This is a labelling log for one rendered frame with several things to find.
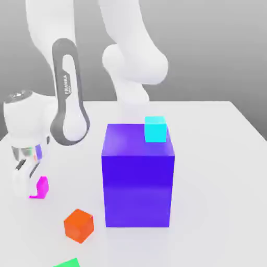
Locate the small green cube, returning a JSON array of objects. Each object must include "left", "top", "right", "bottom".
[{"left": 53, "top": 258, "right": 81, "bottom": 267}]

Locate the small orange cube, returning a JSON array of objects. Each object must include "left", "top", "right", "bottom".
[{"left": 63, "top": 208, "right": 94, "bottom": 244}]

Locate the large purple box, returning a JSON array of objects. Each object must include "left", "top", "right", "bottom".
[{"left": 101, "top": 124, "right": 175, "bottom": 228}]

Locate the small magenta cube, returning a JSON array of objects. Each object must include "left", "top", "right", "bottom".
[{"left": 28, "top": 176, "right": 50, "bottom": 200}]

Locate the small cyan cube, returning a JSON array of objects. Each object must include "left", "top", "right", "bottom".
[{"left": 144, "top": 116, "right": 167, "bottom": 143}]

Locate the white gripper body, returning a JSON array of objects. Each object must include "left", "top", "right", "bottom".
[{"left": 11, "top": 162, "right": 42, "bottom": 198}]

